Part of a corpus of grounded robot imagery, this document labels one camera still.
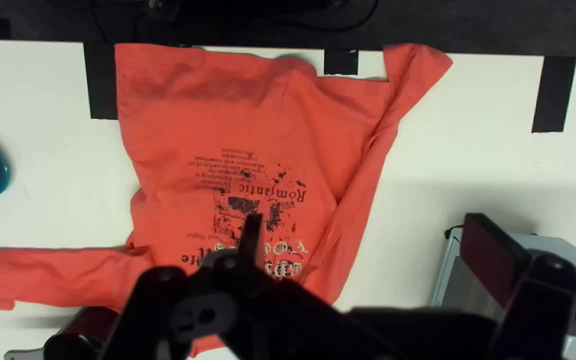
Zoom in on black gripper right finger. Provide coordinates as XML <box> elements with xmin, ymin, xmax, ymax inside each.
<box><xmin>458</xmin><ymin>213</ymin><xmax>576</xmax><ymax>360</ymax></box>

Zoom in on black table bracket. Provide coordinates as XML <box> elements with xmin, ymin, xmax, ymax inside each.
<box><xmin>83</xmin><ymin>42</ymin><xmax>119</xmax><ymax>122</ymax></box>

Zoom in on coral red printed sweatshirt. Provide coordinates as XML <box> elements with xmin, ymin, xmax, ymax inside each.
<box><xmin>0</xmin><ymin>42</ymin><xmax>454</xmax><ymax>359</ymax></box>

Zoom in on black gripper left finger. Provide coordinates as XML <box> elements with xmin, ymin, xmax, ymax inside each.
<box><xmin>100</xmin><ymin>213</ymin><xmax>354</xmax><ymax>360</ymax></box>

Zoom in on thin black floor cable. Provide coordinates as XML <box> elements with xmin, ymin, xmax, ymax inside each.
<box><xmin>260</xmin><ymin>0</ymin><xmax>382</xmax><ymax>34</ymax></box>

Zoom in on light blue toaster oven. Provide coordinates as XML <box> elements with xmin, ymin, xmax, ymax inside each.
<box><xmin>427</xmin><ymin>224</ymin><xmax>576</xmax><ymax>360</ymax></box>

